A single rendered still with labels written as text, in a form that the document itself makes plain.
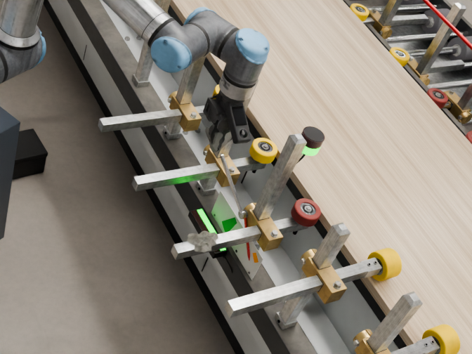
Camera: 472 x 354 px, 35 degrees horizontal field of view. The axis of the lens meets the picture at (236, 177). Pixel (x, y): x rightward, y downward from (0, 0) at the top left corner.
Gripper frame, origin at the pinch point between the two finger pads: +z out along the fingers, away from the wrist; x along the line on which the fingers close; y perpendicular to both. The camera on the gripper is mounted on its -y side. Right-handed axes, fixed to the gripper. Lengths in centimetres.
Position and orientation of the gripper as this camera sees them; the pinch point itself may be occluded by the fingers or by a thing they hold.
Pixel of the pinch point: (216, 150)
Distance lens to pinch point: 208.8
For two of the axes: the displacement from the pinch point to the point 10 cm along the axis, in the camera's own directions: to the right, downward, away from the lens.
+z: -3.0, 6.8, 6.7
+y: -4.6, -7.2, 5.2
